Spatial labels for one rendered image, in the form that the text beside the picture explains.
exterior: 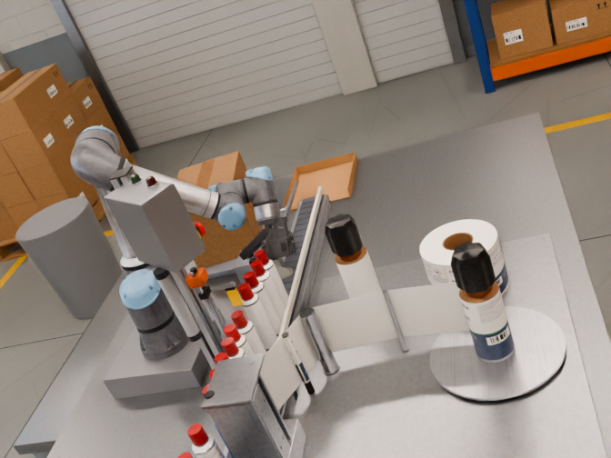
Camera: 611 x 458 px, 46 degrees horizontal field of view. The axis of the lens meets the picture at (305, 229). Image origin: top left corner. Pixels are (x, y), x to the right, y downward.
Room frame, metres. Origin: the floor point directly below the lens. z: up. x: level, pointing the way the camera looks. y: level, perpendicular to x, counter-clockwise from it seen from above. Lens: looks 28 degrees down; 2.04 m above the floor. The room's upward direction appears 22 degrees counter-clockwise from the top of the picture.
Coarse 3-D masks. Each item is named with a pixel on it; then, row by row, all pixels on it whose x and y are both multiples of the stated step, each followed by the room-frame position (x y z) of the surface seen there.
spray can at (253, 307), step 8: (240, 288) 1.64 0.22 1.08; (248, 288) 1.63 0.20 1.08; (248, 296) 1.62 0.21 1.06; (256, 296) 1.64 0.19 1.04; (248, 304) 1.62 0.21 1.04; (256, 304) 1.62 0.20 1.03; (248, 312) 1.62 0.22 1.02; (256, 312) 1.62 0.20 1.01; (264, 312) 1.63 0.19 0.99; (256, 320) 1.62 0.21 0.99; (264, 320) 1.62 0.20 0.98; (256, 328) 1.62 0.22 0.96; (264, 328) 1.62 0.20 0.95; (272, 328) 1.63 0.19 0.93; (264, 336) 1.62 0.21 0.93; (272, 336) 1.62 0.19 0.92; (264, 344) 1.62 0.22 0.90; (272, 344) 1.62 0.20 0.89
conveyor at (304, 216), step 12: (312, 204) 2.35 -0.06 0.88; (300, 216) 2.30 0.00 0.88; (300, 228) 2.21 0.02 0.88; (300, 240) 2.13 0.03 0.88; (312, 240) 2.10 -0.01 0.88; (300, 252) 2.06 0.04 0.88; (288, 264) 2.01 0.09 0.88; (288, 276) 1.94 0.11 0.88; (288, 288) 1.88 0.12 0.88; (300, 288) 1.86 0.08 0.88; (228, 456) 1.29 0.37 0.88
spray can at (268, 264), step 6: (258, 252) 1.79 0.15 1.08; (264, 252) 1.77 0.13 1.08; (258, 258) 1.77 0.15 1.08; (264, 258) 1.77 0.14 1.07; (264, 264) 1.77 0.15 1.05; (270, 264) 1.77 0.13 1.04; (270, 270) 1.76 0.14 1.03; (276, 270) 1.78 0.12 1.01; (276, 276) 1.76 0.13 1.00; (276, 282) 1.76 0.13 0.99; (282, 282) 1.78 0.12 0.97; (282, 288) 1.77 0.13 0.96; (282, 294) 1.76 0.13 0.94
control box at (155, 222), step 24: (120, 192) 1.59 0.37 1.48; (144, 192) 1.53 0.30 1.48; (168, 192) 1.51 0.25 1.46; (120, 216) 1.57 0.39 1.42; (144, 216) 1.47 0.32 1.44; (168, 216) 1.49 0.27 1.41; (144, 240) 1.52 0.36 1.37; (168, 240) 1.48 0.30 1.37; (192, 240) 1.51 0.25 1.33; (168, 264) 1.48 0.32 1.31
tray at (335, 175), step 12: (336, 156) 2.70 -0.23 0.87; (348, 156) 2.68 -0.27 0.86; (300, 168) 2.75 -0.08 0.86; (312, 168) 2.73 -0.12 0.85; (324, 168) 2.71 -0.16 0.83; (336, 168) 2.67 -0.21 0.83; (348, 168) 2.62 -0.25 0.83; (300, 180) 2.69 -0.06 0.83; (312, 180) 2.65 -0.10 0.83; (324, 180) 2.61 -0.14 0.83; (336, 180) 2.56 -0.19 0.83; (348, 180) 2.45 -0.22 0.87; (288, 192) 2.56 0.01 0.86; (300, 192) 2.59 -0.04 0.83; (312, 192) 2.55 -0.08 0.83; (324, 192) 2.51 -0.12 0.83; (336, 192) 2.46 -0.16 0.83; (348, 192) 2.39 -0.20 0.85
